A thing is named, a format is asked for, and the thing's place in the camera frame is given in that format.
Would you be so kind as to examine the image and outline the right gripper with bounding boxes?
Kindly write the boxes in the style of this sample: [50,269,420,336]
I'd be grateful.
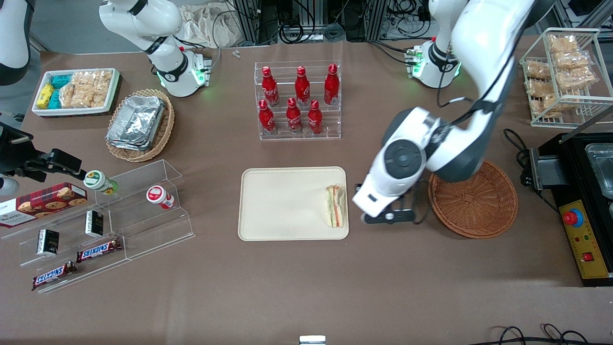
[0,122,88,184]

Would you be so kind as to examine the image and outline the triangle sandwich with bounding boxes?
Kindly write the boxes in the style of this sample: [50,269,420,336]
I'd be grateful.
[325,184,347,229]

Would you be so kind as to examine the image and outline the round brown wicker basket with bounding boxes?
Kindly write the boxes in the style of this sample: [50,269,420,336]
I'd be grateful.
[428,159,519,239]

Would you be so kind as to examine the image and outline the white rectangular snack tray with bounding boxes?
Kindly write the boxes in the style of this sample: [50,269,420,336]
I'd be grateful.
[32,68,120,117]

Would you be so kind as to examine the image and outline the oval light wicker basket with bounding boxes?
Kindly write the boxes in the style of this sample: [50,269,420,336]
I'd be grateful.
[105,89,175,163]

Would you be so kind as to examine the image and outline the beige rectangular tray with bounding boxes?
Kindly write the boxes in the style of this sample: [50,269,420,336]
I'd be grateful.
[238,166,350,241]

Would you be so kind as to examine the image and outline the green lid drink bottle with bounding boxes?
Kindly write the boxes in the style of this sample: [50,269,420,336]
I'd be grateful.
[83,170,119,196]

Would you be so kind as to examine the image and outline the red cookie box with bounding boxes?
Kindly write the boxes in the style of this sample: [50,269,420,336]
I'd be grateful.
[0,182,88,229]

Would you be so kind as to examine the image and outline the small black box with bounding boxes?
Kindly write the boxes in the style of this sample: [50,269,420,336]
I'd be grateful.
[85,210,104,238]
[37,229,60,255]

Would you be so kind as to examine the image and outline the clear rice cracker bag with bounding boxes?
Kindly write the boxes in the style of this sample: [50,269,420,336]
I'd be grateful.
[72,70,114,92]
[58,81,109,109]

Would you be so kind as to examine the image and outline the yellow snack packet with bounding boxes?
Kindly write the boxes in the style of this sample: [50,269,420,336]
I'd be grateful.
[36,83,55,109]

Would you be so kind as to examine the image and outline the stacked foil containers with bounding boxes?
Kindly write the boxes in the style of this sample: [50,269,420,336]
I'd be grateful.
[106,95,166,151]

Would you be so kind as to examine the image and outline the Snickers bar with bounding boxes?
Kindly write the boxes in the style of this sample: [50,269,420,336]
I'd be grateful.
[32,261,78,291]
[77,238,123,263]

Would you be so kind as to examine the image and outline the red lid drink bottle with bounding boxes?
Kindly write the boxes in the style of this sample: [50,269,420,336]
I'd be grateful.
[146,185,176,210]

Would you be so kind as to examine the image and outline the clear acrylic stepped shelf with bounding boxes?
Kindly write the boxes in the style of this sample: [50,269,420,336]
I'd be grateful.
[0,159,196,294]

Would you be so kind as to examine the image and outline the red cola bottle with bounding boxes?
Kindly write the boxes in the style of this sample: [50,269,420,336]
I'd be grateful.
[286,98,303,135]
[261,66,281,107]
[295,66,311,107]
[307,100,323,135]
[324,64,340,106]
[259,100,277,135]

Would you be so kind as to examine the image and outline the clear acrylic bottle rack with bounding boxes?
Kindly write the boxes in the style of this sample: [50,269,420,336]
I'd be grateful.
[254,61,342,141]

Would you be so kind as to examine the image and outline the black tabletop appliance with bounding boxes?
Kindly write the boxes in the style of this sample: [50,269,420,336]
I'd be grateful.
[520,133,613,211]

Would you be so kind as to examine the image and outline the clear bag of pastries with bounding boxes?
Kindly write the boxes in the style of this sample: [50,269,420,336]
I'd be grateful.
[535,93,576,117]
[525,61,552,80]
[554,50,590,69]
[548,34,579,54]
[525,79,556,98]
[556,67,597,91]

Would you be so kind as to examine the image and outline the yellow emergency stop control box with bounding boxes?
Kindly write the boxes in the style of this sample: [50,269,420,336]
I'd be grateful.
[551,194,613,287]

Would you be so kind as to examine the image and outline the beige cloth bag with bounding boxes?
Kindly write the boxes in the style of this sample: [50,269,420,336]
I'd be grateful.
[178,4,240,48]

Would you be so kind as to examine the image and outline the metal pan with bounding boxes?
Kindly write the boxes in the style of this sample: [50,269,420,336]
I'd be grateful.
[585,143,613,200]

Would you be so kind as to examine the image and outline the black looped table cable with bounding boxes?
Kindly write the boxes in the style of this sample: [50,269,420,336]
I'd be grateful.
[503,128,533,186]

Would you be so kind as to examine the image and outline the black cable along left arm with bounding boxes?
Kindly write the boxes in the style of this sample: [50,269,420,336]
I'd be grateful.
[437,29,522,126]

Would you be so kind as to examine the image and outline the black left arm base cables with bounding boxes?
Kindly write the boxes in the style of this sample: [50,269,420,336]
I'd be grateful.
[368,40,418,66]

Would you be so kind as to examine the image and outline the black floor cable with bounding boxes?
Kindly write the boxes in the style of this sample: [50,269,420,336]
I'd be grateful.
[479,323,613,345]

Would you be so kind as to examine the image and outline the black right arm base cable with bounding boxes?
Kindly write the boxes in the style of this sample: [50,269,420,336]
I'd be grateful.
[175,10,240,72]

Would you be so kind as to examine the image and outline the white wire basket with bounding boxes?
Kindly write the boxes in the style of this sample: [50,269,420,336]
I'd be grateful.
[520,28,613,128]

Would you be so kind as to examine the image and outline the aluminium frame rack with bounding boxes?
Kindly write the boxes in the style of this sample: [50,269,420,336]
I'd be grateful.
[230,0,431,45]

